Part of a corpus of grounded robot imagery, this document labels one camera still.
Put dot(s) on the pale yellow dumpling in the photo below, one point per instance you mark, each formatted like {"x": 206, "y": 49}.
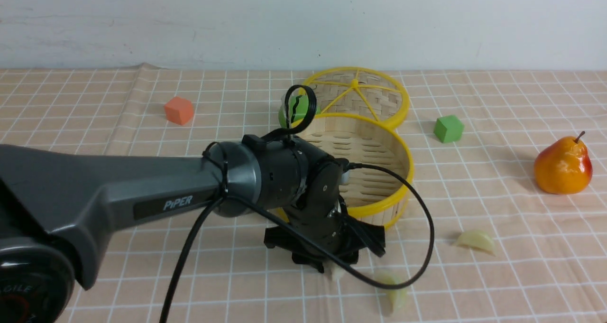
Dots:
{"x": 476, "y": 239}

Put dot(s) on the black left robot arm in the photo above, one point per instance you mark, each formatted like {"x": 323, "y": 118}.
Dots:
{"x": 59, "y": 211}

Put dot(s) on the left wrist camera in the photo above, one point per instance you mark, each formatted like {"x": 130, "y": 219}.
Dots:
{"x": 345, "y": 167}

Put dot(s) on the beige checkered tablecloth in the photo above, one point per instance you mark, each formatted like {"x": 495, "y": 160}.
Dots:
{"x": 550, "y": 250}

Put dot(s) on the greenish dumpling front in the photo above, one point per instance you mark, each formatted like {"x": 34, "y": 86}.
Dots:
{"x": 397, "y": 298}

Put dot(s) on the white dumpling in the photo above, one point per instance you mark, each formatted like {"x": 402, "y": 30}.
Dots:
{"x": 335, "y": 271}

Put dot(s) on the bamboo steamer lid yellow rim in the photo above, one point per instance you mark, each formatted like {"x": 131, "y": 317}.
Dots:
{"x": 360, "y": 91}

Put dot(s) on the orange yellow toy pear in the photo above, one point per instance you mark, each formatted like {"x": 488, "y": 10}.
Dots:
{"x": 564, "y": 167}

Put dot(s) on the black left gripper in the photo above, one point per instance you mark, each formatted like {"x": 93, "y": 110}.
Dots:
{"x": 321, "y": 214}

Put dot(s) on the bamboo steamer tray yellow rim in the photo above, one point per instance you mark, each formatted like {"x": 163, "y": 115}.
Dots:
{"x": 371, "y": 195}

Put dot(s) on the orange foam cube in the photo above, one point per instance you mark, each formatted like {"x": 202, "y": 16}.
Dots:
{"x": 179, "y": 111}

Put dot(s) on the green watermelon toy ball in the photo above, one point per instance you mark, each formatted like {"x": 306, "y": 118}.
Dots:
{"x": 298, "y": 108}

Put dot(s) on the green foam cube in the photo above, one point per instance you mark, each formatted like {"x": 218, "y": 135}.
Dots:
{"x": 448, "y": 129}

